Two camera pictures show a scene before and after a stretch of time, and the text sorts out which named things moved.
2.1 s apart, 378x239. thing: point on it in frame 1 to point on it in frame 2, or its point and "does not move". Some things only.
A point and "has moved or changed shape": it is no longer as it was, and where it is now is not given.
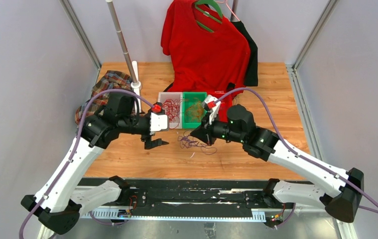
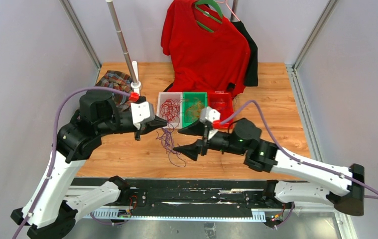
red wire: (171, 108) does not move
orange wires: (195, 111) does not move
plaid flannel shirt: (111, 80) does not move
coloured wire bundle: (188, 141) has moved or changed shape
